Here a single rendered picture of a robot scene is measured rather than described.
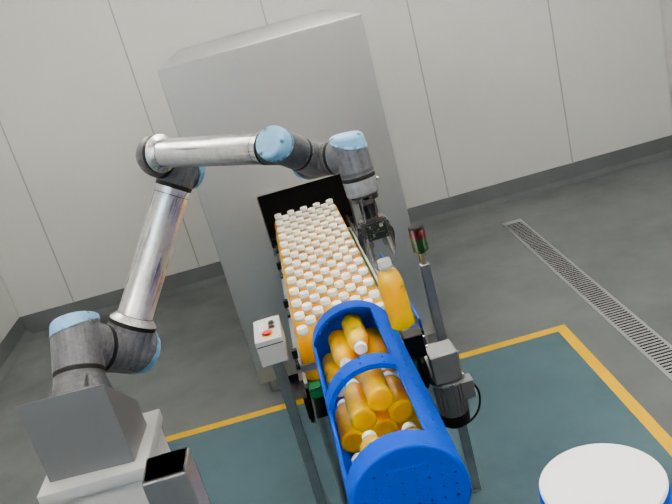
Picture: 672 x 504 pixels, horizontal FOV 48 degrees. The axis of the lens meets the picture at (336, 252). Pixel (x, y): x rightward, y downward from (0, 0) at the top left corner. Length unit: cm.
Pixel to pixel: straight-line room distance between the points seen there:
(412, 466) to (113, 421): 90
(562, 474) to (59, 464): 137
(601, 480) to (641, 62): 568
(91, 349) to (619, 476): 147
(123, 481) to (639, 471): 136
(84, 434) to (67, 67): 466
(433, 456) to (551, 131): 546
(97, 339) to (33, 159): 452
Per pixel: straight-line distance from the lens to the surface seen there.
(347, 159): 197
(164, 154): 227
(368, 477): 178
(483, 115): 679
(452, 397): 293
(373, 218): 199
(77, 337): 237
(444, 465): 180
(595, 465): 193
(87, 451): 234
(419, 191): 679
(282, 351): 275
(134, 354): 247
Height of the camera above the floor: 223
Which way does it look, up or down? 20 degrees down
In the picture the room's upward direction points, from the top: 15 degrees counter-clockwise
